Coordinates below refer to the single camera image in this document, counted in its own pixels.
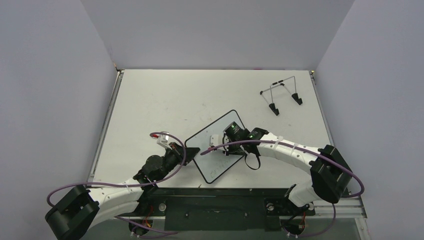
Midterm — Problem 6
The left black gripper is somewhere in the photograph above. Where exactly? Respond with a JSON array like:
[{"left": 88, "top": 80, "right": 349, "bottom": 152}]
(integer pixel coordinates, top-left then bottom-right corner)
[{"left": 155, "top": 142, "right": 200, "bottom": 183}]

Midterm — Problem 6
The small black-framed whiteboard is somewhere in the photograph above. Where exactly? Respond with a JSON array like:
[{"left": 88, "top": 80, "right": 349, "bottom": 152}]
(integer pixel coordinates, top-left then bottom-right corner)
[{"left": 184, "top": 109, "right": 245, "bottom": 184}]

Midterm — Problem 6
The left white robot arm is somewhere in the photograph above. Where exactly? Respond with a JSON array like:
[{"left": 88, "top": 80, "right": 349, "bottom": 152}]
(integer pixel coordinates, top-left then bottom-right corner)
[{"left": 44, "top": 142, "right": 200, "bottom": 240}]

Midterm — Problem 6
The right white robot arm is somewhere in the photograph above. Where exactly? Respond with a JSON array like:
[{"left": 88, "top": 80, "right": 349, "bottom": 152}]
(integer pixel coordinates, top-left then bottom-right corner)
[{"left": 223, "top": 122, "right": 352, "bottom": 214}]

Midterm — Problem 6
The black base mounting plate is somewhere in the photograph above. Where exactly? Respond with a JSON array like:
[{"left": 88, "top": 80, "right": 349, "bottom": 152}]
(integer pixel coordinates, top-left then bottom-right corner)
[{"left": 128, "top": 187, "right": 316, "bottom": 231}]

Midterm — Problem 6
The black loop cable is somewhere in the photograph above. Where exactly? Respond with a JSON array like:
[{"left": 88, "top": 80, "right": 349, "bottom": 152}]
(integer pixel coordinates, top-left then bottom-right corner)
[{"left": 244, "top": 152, "right": 262, "bottom": 171}]

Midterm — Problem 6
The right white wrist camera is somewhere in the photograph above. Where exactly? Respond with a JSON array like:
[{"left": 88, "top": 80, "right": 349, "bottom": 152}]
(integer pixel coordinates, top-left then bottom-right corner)
[{"left": 209, "top": 134, "right": 225, "bottom": 147}]

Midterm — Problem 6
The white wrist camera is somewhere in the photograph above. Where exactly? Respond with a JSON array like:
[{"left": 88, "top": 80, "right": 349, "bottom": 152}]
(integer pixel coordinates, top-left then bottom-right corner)
[
  {"left": 209, "top": 134, "right": 225, "bottom": 147},
  {"left": 156, "top": 134, "right": 171, "bottom": 149}
]

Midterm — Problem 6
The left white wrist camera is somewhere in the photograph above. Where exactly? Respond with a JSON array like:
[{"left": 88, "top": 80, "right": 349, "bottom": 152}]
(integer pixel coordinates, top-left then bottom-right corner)
[{"left": 156, "top": 134, "right": 171, "bottom": 149}]

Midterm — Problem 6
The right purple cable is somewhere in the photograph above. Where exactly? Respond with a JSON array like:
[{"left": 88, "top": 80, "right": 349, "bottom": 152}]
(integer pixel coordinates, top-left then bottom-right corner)
[{"left": 200, "top": 139, "right": 366, "bottom": 239}]

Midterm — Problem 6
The purple cable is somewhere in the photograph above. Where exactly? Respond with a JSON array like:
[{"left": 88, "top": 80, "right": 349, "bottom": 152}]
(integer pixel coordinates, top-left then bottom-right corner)
[
  {"left": 200, "top": 139, "right": 366, "bottom": 239},
  {"left": 46, "top": 131, "right": 188, "bottom": 239}
]

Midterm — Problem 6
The wire whiteboard stand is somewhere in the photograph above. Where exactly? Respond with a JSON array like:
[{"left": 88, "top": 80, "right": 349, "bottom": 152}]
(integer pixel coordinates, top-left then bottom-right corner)
[{"left": 259, "top": 75, "right": 303, "bottom": 116}]

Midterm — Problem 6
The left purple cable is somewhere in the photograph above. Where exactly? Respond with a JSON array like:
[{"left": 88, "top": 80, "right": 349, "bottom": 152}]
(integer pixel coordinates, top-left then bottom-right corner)
[{"left": 46, "top": 131, "right": 188, "bottom": 239}]

